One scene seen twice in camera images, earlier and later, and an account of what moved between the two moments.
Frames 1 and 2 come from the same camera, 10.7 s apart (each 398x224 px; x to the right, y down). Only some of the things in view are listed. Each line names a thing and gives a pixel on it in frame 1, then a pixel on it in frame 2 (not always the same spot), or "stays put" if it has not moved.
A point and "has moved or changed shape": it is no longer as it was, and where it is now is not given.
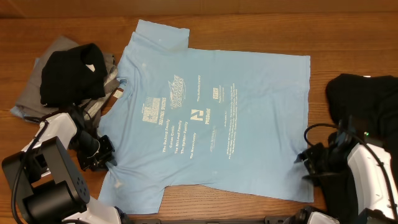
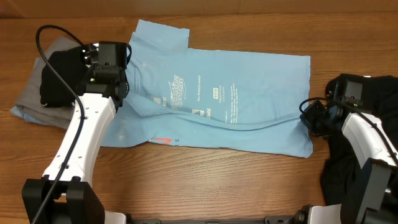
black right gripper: x=318 y=178 to x=306 y=117
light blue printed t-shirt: x=229 y=122 has moved or changed shape
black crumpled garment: x=365 y=108 stays put
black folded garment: x=72 y=75 stays put
